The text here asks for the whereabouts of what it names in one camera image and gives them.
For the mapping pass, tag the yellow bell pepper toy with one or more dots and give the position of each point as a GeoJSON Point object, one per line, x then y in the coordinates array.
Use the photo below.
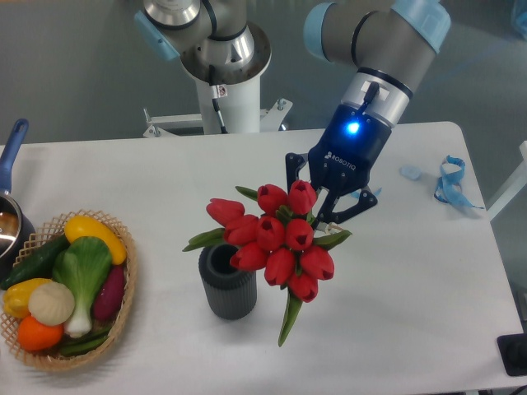
{"type": "Point", "coordinates": [16, 298]}

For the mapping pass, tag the green bean pod toy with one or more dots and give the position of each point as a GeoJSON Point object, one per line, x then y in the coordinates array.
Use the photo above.
{"type": "Point", "coordinates": [85, 344]}

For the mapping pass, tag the orange fruit toy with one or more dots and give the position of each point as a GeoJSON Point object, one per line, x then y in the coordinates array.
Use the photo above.
{"type": "Point", "coordinates": [34, 336]}

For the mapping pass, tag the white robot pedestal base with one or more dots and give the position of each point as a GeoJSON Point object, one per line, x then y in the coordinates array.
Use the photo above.
{"type": "Point", "coordinates": [224, 108]}

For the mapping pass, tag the dark grey ribbed vase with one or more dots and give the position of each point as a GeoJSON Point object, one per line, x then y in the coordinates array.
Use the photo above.
{"type": "Point", "coordinates": [231, 293]}

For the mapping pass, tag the purple sweet potato toy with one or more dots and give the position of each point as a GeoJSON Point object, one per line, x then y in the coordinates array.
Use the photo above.
{"type": "Point", "coordinates": [110, 297]}

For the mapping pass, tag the blue handled saucepan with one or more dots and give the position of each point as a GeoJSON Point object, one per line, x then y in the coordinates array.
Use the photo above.
{"type": "Point", "coordinates": [15, 226]}

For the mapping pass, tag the green bok choy toy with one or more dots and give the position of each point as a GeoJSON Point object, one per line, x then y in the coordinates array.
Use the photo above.
{"type": "Point", "coordinates": [82, 268]}

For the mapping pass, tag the dark green cucumber toy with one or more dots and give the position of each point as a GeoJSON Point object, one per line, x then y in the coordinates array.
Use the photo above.
{"type": "Point", "coordinates": [38, 264]}

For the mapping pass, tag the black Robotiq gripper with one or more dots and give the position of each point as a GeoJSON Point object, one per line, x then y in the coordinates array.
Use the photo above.
{"type": "Point", "coordinates": [341, 162]}

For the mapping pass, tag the black device at edge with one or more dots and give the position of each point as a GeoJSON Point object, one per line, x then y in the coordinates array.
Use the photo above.
{"type": "Point", "coordinates": [513, 353]}

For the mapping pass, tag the light blue small cap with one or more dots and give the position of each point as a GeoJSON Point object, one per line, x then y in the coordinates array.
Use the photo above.
{"type": "Point", "coordinates": [410, 172]}

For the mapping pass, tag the red tulip bouquet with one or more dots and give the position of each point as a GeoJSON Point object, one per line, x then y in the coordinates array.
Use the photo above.
{"type": "Point", "coordinates": [281, 242]}

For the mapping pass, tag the white frame at right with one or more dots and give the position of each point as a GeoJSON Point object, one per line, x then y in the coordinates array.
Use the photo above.
{"type": "Point", "coordinates": [510, 188]}

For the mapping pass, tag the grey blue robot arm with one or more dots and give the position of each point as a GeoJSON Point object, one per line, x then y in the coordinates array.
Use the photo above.
{"type": "Point", "coordinates": [391, 43]}

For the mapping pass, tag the woven wicker basket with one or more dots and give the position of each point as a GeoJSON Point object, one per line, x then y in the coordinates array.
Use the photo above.
{"type": "Point", "coordinates": [49, 359]}

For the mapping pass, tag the white steamed bun toy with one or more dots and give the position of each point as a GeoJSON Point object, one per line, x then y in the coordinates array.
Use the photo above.
{"type": "Point", "coordinates": [51, 303]}

